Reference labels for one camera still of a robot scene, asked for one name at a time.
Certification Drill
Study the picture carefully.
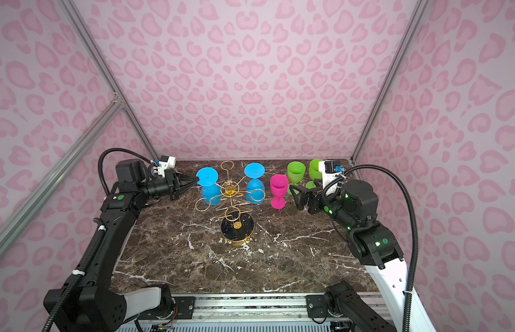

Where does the left aluminium frame beam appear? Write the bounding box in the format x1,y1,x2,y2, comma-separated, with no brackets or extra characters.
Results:
0,98,123,260

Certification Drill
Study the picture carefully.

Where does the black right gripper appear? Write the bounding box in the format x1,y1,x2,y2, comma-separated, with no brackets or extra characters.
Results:
289,177,359,231

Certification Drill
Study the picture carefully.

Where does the green wine glass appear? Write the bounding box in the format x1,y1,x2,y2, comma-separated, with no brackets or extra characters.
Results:
305,159,323,190
287,161,306,185

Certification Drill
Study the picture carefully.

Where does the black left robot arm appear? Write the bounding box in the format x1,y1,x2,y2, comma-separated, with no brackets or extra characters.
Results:
42,159,199,331

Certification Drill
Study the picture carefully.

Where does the left black corrugated cable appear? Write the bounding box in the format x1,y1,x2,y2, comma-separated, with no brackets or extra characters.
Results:
41,147,159,332

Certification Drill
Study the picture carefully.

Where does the blue wine glass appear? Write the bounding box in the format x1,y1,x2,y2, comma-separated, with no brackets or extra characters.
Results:
244,163,265,204
197,167,222,206

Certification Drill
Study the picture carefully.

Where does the right black corrugated cable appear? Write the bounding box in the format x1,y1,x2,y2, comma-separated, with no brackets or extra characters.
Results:
321,164,419,332

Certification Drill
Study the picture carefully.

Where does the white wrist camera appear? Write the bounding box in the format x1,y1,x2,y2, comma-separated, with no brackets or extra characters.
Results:
148,156,176,179
318,160,344,194

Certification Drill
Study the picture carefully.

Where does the black corrugated cable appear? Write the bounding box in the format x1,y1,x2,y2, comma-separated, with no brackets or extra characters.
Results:
321,164,419,332
41,147,159,332

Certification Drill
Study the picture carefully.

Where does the pink wine glass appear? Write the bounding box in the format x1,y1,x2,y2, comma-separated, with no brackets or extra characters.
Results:
270,174,289,210

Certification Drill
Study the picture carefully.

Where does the right aluminium frame post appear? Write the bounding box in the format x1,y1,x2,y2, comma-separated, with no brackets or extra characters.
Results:
350,0,433,165

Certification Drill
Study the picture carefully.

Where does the gold wire wine glass rack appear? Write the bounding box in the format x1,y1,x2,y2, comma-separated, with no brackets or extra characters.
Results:
195,160,258,246

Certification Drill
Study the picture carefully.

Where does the green wine glass front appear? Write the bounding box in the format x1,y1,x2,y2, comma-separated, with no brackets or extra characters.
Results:
305,159,323,190

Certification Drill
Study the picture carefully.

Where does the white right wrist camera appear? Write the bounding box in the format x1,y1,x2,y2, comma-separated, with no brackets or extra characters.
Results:
318,160,344,194

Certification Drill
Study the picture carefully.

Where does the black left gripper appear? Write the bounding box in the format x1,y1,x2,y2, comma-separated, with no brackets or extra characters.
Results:
138,170,199,202

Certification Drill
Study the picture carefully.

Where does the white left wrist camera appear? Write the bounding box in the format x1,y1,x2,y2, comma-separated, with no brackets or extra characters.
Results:
148,156,176,179

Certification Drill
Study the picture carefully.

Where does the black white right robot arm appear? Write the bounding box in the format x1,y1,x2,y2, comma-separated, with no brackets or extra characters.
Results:
289,180,436,331

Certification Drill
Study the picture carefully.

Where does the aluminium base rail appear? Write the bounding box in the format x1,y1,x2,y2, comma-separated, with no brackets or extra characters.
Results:
115,290,433,332

